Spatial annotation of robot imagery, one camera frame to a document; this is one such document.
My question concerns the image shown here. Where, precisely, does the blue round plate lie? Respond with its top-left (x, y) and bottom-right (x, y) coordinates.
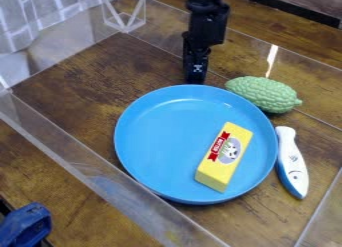
top-left (114, 85), bottom-right (278, 205)

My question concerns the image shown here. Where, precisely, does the blue clamp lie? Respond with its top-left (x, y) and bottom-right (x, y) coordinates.
top-left (0, 202), bottom-right (52, 247)

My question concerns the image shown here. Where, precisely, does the green bumpy toy gourd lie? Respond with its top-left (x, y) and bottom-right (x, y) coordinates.
top-left (224, 76), bottom-right (302, 113)

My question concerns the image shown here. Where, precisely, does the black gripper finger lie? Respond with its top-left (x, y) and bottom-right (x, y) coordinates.
top-left (186, 56), bottom-right (208, 84)
top-left (183, 50), bottom-right (192, 75)

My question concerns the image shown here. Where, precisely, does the yellow toy butter block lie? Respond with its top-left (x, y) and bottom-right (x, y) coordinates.
top-left (195, 122), bottom-right (254, 193)

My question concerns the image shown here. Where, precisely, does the clear acrylic enclosure wall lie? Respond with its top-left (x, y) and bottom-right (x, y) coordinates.
top-left (0, 0), bottom-right (342, 247)

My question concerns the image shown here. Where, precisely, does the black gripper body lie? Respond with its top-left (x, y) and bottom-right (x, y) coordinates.
top-left (182, 0), bottom-right (230, 57)

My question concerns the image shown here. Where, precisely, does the white blue toy fish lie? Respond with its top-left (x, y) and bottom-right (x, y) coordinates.
top-left (275, 126), bottom-right (309, 199)

